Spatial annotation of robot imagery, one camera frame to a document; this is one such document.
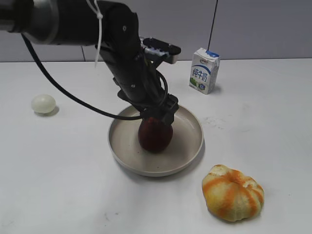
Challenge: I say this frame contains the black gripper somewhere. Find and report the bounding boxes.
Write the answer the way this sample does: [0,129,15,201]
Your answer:
[101,43,178,125]

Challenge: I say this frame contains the dark red apple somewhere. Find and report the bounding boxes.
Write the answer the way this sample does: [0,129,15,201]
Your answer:
[138,117,173,153]

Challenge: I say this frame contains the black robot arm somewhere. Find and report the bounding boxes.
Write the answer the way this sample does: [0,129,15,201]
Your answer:
[0,0,181,125]

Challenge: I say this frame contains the beige round plate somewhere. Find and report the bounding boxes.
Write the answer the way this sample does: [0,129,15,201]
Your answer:
[108,106,204,177]

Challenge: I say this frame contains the white blue milk carton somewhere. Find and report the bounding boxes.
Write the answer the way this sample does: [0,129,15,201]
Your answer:
[189,48,220,95]

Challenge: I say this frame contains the peeled orange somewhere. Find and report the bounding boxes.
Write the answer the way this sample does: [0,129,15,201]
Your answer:
[202,164,264,222]

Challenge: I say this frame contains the white egg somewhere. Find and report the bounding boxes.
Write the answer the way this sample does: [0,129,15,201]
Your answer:
[31,94,56,114]

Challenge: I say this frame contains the white zip tie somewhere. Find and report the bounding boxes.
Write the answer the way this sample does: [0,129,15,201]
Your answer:
[86,0,103,68]

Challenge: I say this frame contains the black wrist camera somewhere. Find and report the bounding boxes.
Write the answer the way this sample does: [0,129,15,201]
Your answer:
[141,37,181,64]

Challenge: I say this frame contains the black cable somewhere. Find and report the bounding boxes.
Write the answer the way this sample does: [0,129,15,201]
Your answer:
[20,33,169,120]

